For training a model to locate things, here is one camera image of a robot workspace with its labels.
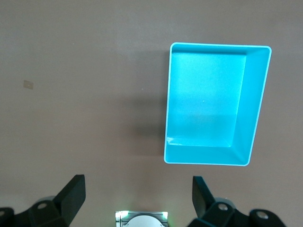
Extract turquoise plastic bin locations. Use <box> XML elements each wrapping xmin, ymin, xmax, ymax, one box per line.
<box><xmin>163</xmin><ymin>42</ymin><xmax>272</xmax><ymax>167</ymax></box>

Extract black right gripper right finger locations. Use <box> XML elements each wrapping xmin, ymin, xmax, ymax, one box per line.
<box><xmin>187</xmin><ymin>176</ymin><xmax>285</xmax><ymax>227</ymax></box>

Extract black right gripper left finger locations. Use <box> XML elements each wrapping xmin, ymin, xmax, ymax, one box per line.
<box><xmin>0</xmin><ymin>174</ymin><xmax>86</xmax><ymax>227</ymax></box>

